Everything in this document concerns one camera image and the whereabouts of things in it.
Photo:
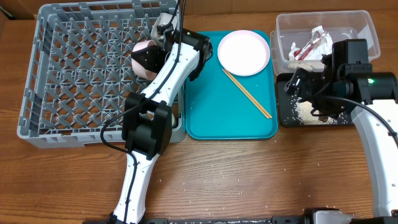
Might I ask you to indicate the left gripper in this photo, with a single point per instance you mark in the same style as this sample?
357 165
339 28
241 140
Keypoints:
155 53

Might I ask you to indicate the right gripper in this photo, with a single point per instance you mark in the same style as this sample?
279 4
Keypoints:
302 86

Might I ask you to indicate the pink bowl with rice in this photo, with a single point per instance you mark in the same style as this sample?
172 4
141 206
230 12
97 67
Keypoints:
138 69

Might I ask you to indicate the white rice leftovers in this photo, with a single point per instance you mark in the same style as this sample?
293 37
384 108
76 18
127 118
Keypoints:
302 114

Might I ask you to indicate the brown food chunk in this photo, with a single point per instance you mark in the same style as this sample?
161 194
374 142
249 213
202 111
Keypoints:
323 119

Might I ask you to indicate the foil wrapper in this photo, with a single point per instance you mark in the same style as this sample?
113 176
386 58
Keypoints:
315 40

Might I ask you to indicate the grey bowl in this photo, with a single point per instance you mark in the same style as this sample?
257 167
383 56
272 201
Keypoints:
164 23

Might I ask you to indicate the wooden chopstick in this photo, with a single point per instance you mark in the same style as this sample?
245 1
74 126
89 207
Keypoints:
245 95
248 93

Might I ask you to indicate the white round plate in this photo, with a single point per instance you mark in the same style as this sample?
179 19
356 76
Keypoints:
243 53

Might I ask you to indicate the white paper cup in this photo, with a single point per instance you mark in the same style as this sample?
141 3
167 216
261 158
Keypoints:
174 121

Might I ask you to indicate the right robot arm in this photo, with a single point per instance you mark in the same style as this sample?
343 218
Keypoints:
349 85

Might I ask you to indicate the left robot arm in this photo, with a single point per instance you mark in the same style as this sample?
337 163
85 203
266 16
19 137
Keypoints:
147 117

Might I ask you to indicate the black tray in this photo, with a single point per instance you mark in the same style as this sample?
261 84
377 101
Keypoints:
285 108

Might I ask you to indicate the clear plastic bin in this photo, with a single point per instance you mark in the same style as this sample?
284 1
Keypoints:
294 30

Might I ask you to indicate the grey plastic dish rack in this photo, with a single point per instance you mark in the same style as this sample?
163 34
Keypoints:
80 70

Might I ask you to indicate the teal serving tray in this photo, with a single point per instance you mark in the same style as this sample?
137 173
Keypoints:
215 108

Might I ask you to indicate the cardboard backdrop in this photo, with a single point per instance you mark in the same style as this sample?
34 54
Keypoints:
26 9

